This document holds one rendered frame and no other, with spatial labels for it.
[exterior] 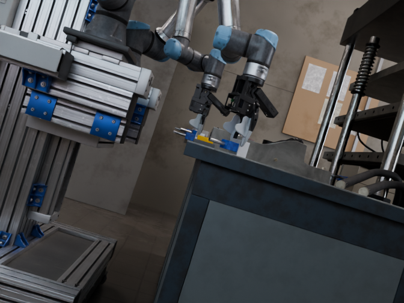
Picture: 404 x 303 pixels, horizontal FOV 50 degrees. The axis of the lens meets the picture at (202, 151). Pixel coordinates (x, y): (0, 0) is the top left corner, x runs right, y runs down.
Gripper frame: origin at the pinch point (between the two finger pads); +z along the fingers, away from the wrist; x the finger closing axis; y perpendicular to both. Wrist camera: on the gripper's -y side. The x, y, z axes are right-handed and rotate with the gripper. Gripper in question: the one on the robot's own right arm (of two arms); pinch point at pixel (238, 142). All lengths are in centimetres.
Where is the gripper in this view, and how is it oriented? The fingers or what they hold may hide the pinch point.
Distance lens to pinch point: 137.8
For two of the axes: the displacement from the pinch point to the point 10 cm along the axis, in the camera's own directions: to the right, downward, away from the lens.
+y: -8.3, -2.7, -4.9
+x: 4.7, 1.5, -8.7
